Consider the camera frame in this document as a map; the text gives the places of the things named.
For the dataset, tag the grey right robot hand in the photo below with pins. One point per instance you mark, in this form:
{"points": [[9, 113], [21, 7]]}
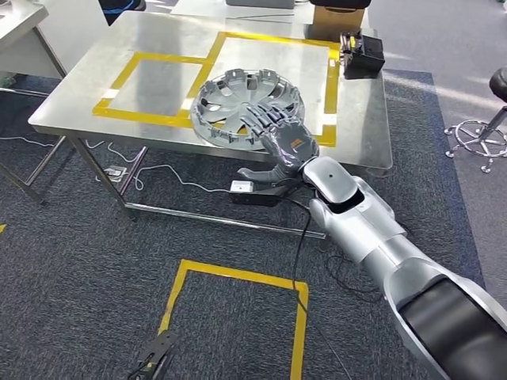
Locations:
{"points": [[289, 141]]}

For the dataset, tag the silver wheel hubcap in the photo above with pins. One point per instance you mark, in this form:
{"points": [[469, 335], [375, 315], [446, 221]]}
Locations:
{"points": [[230, 105]]}

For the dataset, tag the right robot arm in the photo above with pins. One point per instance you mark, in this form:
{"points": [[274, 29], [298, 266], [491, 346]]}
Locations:
{"points": [[357, 220]]}

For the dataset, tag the dark metal part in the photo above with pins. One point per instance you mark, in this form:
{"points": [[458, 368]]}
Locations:
{"points": [[366, 55]]}

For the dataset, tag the steel workbench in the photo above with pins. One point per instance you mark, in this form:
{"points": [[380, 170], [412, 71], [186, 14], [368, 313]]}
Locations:
{"points": [[158, 89]]}

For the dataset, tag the brown cardboard box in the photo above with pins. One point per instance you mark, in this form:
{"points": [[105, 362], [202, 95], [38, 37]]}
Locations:
{"points": [[336, 21]]}

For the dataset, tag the grey equipment case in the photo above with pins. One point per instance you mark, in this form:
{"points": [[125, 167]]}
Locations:
{"points": [[261, 3]]}

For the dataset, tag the black case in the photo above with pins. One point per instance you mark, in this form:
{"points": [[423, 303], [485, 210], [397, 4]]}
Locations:
{"points": [[341, 4]]}

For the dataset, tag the white table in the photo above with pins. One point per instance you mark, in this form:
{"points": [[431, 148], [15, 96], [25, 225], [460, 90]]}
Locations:
{"points": [[198, 10]]}

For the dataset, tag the small white power strip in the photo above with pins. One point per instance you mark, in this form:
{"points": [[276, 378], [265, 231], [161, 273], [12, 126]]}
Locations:
{"points": [[115, 173]]}

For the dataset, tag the chrome stool base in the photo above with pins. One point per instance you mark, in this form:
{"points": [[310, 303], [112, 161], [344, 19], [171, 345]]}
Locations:
{"points": [[475, 139]]}

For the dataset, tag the person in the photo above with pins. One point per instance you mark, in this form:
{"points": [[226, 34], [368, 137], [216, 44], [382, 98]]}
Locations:
{"points": [[119, 10]]}

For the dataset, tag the black stool seat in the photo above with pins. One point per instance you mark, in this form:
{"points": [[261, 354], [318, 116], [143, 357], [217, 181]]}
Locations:
{"points": [[499, 84]]}

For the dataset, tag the white partition panel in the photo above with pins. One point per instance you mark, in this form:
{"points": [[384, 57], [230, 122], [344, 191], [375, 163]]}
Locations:
{"points": [[71, 36]]}

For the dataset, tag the steel table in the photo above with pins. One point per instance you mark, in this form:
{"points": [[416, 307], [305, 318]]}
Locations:
{"points": [[16, 26]]}

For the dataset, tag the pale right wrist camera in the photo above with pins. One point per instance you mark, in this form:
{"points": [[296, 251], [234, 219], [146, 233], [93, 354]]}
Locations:
{"points": [[242, 186]]}

